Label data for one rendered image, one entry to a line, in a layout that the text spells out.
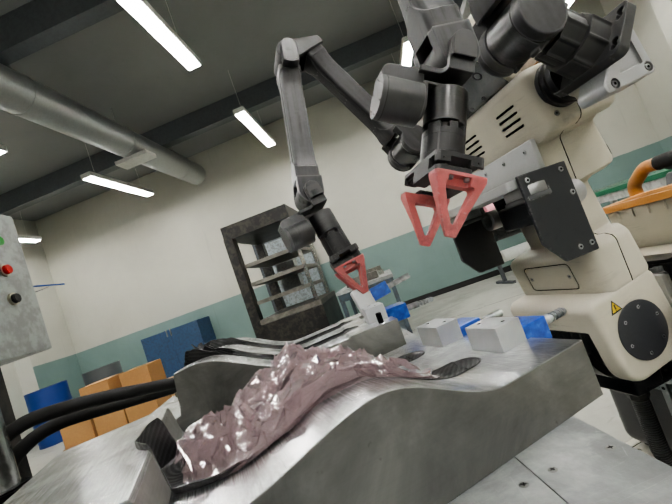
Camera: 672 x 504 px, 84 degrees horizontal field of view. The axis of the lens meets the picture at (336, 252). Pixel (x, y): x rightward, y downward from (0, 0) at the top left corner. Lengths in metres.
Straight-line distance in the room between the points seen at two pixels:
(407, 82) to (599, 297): 0.50
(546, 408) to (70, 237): 9.65
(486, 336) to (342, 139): 7.25
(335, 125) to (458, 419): 7.48
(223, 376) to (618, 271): 0.70
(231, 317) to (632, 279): 7.44
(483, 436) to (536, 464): 0.04
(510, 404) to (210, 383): 0.46
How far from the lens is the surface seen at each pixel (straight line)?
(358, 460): 0.31
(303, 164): 0.87
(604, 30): 0.72
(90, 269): 9.47
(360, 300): 0.79
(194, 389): 0.68
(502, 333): 0.45
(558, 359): 0.41
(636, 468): 0.36
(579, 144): 0.87
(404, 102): 0.51
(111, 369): 7.59
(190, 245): 8.20
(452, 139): 0.51
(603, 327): 0.79
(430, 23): 0.59
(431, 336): 0.54
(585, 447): 0.38
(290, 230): 0.79
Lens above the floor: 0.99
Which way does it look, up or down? 3 degrees up
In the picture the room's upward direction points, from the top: 20 degrees counter-clockwise
